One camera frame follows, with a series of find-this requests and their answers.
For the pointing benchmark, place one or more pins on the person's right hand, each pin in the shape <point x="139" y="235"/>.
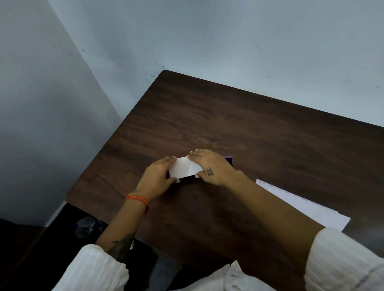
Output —
<point x="216" y="169"/>

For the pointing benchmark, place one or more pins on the person's left hand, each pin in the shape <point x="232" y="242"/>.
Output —
<point x="154" y="179"/>

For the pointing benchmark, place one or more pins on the person's right thumb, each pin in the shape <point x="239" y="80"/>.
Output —
<point x="200" y="175"/>

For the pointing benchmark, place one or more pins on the person's left thumb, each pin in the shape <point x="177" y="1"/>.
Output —
<point x="173" y="180"/>

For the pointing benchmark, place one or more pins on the small white paper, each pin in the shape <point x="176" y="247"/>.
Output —
<point x="183" y="167"/>

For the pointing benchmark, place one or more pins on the person's left forearm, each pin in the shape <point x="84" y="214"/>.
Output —
<point x="125" y="224"/>

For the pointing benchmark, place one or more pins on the person's right forearm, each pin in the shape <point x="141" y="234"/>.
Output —
<point x="273" y="216"/>

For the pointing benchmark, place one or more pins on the orange thread wristband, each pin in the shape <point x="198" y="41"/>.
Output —
<point x="138" y="199"/>

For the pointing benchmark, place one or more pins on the clear plastic water bottle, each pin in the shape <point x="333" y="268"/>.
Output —
<point x="87" y="226"/>

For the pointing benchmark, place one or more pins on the white paper sheets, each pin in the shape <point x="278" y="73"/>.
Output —
<point x="302" y="206"/>

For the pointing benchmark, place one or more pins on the white ribbed shirt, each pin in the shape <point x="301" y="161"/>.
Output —
<point x="347" y="264"/>

